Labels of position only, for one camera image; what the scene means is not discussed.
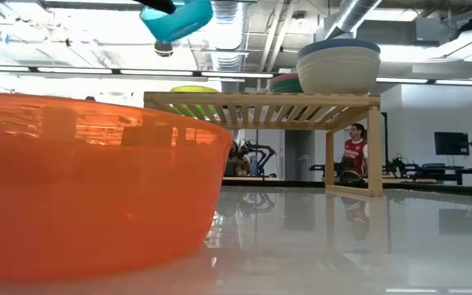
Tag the wooden slatted shelf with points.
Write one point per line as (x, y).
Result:
(260, 99)

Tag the large blue-grey bowl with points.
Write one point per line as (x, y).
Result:
(338, 43)

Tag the black monitor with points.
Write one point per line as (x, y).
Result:
(451, 143)

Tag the ceiling light strip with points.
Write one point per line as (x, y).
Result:
(137, 72)
(437, 81)

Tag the large teal bowl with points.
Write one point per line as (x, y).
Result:
(289, 87)

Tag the corrugated silver duct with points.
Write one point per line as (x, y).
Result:
(228, 24)

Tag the small orange bowl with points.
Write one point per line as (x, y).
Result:
(96, 205)

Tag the person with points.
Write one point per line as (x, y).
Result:
(355, 153)

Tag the large pink bowl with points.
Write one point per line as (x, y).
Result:
(287, 76)

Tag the small cyan bowl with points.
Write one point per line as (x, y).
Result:
(182, 22)

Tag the black ceiling device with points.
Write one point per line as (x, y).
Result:
(163, 49)

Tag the small green bowl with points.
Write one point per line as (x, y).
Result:
(193, 88)

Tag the black background robot arm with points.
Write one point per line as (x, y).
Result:
(260, 151)

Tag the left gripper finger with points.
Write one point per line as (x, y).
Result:
(158, 5)

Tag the large cream bowl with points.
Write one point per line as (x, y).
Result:
(338, 73)

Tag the black background robot rig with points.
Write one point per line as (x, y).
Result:
(432, 168)

